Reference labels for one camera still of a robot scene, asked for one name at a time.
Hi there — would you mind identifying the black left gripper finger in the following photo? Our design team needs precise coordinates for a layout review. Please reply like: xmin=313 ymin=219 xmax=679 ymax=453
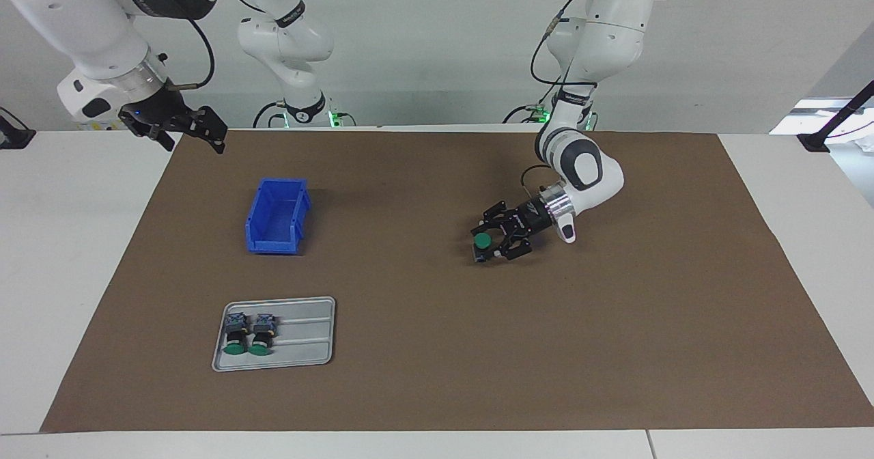
xmin=470 ymin=201 xmax=520 ymax=236
xmin=488 ymin=238 xmax=534 ymax=263

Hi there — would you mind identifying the brown paper table mat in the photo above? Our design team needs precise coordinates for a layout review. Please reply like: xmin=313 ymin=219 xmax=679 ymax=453
xmin=40 ymin=129 xmax=874 ymax=434

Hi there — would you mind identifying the blue plastic storage bin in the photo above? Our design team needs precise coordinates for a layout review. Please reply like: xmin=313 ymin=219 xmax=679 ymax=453
xmin=244 ymin=178 xmax=312 ymax=255

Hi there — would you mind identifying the black table clamp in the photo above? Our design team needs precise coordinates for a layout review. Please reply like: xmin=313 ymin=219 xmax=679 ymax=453
xmin=0 ymin=107 xmax=36 ymax=150

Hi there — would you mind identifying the silver metal tray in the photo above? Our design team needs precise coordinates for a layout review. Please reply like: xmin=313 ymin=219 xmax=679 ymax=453
xmin=211 ymin=296 xmax=337 ymax=373

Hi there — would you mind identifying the black stand with clamp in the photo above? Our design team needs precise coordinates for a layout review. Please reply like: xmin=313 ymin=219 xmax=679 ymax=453
xmin=798 ymin=80 xmax=874 ymax=154

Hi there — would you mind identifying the black base cable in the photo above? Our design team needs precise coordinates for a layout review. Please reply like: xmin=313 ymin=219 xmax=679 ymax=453
xmin=253 ymin=100 xmax=287 ymax=129
xmin=503 ymin=97 xmax=547 ymax=125

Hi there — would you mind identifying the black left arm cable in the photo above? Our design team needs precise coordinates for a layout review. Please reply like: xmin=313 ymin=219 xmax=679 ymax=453
xmin=520 ymin=0 xmax=602 ymax=193

